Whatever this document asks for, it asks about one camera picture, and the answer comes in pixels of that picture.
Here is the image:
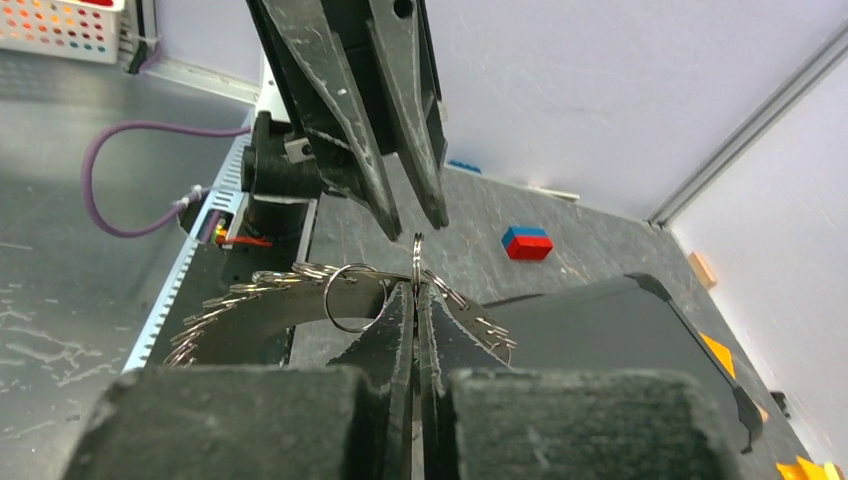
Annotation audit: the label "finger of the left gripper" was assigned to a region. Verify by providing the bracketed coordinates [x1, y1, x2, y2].
[247, 1, 402, 241]
[368, 1, 449, 229]

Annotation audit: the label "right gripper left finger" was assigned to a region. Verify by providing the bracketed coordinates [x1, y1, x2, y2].
[63, 283, 414, 479]

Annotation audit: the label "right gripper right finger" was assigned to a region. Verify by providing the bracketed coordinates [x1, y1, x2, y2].
[417, 286, 739, 479]

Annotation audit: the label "metal disc keyring with rings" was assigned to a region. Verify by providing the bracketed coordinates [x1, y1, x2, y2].
[162, 233, 517, 366]

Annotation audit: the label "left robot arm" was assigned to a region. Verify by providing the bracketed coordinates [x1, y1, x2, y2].
[241, 1, 449, 240]

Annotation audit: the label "dark grey hard case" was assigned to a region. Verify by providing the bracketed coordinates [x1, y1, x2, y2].
[485, 273, 764, 454]

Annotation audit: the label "red blue brick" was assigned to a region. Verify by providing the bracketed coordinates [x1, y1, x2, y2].
[501, 226, 554, 261]

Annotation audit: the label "white perforated basket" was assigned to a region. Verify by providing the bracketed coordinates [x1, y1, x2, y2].
[1, 0, 126, 64]

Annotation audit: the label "tan wooden block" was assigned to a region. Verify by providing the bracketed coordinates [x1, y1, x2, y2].
[687, 251, 718, 290]

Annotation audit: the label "small black clip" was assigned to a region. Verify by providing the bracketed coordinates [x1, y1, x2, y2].
[770, 390, 791, 418]

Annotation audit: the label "yellow orange wedge blocks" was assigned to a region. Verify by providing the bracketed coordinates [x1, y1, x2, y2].
[775, 456, 847, 480]

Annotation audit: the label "blue block at left wall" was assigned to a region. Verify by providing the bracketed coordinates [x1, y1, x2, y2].
[448, 160, 482, 175]

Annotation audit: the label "white cable duct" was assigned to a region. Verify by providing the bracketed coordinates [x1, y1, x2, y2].
[122, 112, 253, 373]

